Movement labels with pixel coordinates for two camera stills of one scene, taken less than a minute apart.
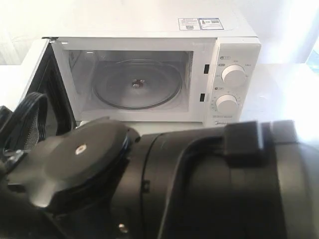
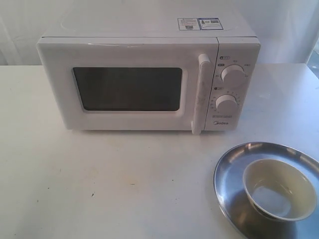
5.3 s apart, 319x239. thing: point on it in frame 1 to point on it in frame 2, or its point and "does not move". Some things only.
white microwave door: [48, 78] to [133, 83]
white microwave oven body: [158, 67] does not move
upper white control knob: [234, 74] does not move
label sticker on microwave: [200, 24] does not move
